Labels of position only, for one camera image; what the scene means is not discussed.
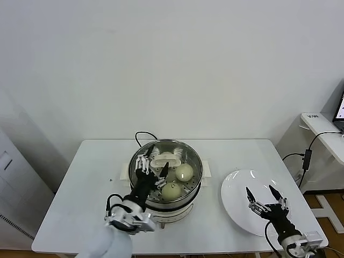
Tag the white steamed baozi bun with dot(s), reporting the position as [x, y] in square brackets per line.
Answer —
[171, 191]
[166, 155]
[184, 173]

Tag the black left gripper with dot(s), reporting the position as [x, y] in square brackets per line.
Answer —
[143, 185]

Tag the perforated stainless steel steamer basket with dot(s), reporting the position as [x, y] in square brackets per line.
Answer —
[172, 204]

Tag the large white round plate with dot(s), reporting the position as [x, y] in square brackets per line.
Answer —
[236, 193]

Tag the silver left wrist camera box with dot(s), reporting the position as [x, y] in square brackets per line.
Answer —
[145, 223]

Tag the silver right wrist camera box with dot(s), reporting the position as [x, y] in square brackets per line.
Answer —
[311, 238]

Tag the round glass pot lid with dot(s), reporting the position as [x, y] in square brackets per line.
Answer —
[174, 163]

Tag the white side desk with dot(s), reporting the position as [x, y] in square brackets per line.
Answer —
[317, 126]

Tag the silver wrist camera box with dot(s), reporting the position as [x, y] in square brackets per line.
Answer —
[145, 223]
[311, 238]

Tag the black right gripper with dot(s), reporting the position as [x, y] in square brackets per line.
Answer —
[282, 219]

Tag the black laptop computer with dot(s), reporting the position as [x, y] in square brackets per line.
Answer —
[339, 126]

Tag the white electric cooker base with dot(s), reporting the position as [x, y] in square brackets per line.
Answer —
[172, 217]

